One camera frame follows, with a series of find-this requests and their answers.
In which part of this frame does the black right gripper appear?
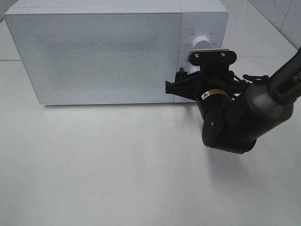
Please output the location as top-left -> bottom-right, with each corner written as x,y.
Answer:
165,68 -> 238,146

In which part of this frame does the white microwave door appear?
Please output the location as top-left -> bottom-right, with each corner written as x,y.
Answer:
6,13 -> 181,105

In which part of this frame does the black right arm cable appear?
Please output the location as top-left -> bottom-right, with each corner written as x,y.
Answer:
228,70 -> 270,95

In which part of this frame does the white microwave oven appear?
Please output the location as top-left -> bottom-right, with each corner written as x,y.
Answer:
4,0 -> 229,103

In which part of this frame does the white microwave knob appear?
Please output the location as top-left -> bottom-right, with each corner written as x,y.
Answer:
192,34 -> 212,49
188,66 -> 200,74

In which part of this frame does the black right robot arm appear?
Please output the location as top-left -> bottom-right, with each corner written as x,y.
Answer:
165,49 -> 301,154

